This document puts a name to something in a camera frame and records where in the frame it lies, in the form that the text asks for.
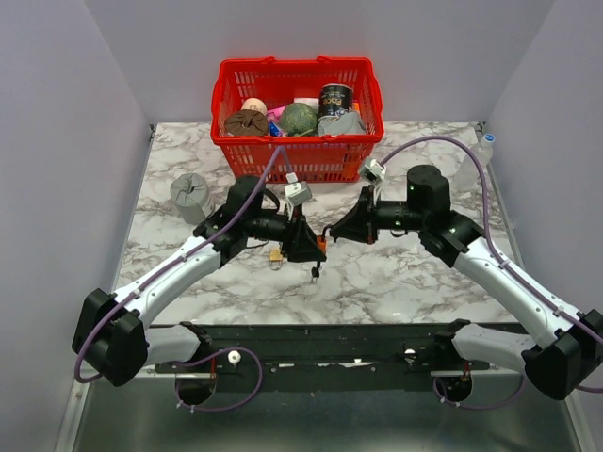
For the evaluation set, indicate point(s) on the grey wrapped roll on table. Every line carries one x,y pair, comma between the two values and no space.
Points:
192,197

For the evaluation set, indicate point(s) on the beige egg shaped object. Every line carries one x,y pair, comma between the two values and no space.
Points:
255,104

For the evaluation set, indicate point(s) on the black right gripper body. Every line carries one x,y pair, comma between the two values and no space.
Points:
368,201

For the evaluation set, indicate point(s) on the black head key bunch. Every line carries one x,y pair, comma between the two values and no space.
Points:
315,272

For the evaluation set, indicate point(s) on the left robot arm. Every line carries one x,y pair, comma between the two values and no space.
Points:
111,331

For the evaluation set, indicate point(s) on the orange black padlock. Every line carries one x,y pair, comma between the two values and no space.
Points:
322,239

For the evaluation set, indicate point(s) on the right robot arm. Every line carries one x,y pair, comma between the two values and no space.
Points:
561,345

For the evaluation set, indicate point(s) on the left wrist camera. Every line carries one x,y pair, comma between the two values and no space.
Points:
297,193

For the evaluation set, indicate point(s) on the green round ball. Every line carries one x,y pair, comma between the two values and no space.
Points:
299,120

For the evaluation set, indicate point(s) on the clear plastic bottle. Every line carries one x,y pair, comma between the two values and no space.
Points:
467,175

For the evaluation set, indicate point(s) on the grey wrapped roll in basket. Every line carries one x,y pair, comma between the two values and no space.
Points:
350,123

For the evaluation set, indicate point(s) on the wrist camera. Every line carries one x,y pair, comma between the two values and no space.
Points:
297,193
372,171

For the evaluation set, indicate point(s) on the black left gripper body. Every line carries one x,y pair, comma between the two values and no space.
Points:
292,228

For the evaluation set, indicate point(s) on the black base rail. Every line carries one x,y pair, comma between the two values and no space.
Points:
333,358

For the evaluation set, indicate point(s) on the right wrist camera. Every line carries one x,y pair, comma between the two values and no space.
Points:
372,171

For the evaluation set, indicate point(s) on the brass padlock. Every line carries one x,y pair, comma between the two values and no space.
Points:
276,259

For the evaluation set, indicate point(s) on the red plastic basket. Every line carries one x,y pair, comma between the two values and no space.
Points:
277,82

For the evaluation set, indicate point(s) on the pink packet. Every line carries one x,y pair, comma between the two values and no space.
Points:
274,115

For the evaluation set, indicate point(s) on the black can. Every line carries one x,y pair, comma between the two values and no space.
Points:
335,99

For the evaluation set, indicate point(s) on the brown wrapped roll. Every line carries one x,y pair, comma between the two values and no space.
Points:
247,123

